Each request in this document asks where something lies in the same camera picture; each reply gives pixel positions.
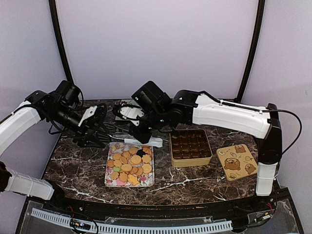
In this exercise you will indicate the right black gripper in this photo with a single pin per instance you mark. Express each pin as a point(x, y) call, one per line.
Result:
point(143, 137)

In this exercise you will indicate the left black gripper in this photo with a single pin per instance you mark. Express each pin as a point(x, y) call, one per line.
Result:
point(88, 123)

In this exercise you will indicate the round patterned biscuit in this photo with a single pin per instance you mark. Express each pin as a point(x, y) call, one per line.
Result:
point(135, 160)

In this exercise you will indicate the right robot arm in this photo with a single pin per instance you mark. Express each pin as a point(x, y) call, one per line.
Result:
point(154, 110)

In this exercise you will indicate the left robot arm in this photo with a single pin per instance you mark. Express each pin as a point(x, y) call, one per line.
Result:
point(59, 107)

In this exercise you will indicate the black sandwich cookie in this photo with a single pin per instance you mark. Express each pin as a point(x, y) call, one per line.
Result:
point(140, 153)

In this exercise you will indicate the floral cookie tray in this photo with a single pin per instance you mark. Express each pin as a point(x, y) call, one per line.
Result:
point(129, 165)

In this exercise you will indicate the square floral plate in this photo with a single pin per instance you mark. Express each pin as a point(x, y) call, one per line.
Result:
point(123, 102)

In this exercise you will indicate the gold cookie tin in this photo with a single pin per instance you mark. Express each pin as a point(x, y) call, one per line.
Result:
point(189, 148)

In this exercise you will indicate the pink flower cookie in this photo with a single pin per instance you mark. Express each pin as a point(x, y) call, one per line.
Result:
point(120, 183)

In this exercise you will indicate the bear printed tin lid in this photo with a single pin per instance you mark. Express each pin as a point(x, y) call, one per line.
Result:
point(237, 162)

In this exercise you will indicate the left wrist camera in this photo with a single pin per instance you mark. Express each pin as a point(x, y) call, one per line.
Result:
point(87, 114)

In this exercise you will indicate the white slotted cable duct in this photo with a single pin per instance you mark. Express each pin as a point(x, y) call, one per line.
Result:
point(134, 226)

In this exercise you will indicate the left black frame post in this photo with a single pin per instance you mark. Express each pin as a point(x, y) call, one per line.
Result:
point(59, 40)

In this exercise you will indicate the black frame post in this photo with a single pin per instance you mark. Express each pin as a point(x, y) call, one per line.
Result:
point(59, 40)
point(252, 51)

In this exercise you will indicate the right black frame post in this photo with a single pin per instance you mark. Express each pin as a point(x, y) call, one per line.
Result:
point(252, 51)

